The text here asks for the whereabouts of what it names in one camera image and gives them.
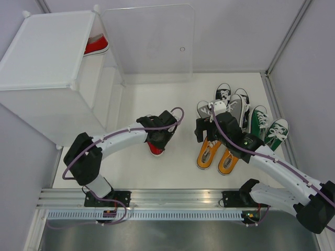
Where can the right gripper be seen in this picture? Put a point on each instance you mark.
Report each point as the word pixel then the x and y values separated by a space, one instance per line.
pixel 202 124

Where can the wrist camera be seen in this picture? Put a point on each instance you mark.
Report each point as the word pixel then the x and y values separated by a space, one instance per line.
pixel 148 121
pixel 218 106

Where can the transparent cabinet door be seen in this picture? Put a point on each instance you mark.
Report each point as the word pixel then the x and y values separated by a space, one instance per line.
pixel 153 44

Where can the grey sneaker right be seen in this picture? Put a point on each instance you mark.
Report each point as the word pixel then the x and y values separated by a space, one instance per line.
pixel 237 107

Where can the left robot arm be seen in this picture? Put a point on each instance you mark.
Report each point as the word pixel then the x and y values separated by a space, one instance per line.
pixel 85 155

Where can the green sneaker right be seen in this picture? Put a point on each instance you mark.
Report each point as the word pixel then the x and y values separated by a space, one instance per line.
pixel 277 133

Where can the aluminium mounting rail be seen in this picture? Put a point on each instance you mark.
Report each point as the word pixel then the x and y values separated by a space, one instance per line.
pixel 143 199

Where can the aluminium corner frame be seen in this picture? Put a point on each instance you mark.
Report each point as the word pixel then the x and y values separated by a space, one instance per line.
pixel 43 6
pixel 286 84

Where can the aluminium corner frame left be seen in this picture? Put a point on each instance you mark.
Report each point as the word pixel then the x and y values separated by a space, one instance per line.
pixel 43 6

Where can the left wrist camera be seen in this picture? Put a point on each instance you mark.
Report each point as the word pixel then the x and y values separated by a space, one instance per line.
pixel 148 121

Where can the black sneaker front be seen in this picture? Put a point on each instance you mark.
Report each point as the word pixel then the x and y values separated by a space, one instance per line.
pixel 223 92

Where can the grey sneaker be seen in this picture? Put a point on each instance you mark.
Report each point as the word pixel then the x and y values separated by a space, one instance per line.
pixel 204 109
pixel 237 107

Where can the red sneaker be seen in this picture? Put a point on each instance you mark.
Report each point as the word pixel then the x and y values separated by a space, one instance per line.
pixel 154 150
pixel 96 45

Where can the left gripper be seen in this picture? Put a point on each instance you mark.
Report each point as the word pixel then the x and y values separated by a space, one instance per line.
pixel 169 134

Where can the black sneaker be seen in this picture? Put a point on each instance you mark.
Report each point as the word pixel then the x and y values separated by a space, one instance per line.
pixel 223 92
pixel 242 92

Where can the white plastic shoe cabinet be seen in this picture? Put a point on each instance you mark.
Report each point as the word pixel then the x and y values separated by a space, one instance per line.
pixel 48 81

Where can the white slotted cable duct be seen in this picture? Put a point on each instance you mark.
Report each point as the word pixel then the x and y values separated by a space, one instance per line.
pixel 179 215

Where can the green sneaker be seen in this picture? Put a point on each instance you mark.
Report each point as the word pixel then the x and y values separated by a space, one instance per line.
pixel 277 133
pixel 258 121

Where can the grey sneaker left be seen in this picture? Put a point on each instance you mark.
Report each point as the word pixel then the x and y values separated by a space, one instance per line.
pixel 204 109

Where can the orange sneaker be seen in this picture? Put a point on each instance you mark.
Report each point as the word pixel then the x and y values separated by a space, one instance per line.
pixel 207 153
pixel 227 163

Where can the black sneaker back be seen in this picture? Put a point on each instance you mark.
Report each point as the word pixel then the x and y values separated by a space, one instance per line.
pixel 242 92

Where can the orange sneaker right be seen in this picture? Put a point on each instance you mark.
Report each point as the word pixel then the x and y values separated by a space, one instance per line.
pixel 227 163

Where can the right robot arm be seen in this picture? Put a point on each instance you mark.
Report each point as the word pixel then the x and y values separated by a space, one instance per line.
pixel 309 200

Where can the aluminium corner frame right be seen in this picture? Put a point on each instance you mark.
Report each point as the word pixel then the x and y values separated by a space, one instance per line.
pixel 286 84

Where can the orange sneaker left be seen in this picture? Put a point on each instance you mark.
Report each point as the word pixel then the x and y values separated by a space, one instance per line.
pixel 207 153

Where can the green sneaker left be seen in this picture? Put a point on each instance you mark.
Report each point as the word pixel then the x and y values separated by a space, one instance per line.
pixel 258 121

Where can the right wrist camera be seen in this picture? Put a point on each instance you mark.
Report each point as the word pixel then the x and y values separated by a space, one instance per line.
pixel 218 106

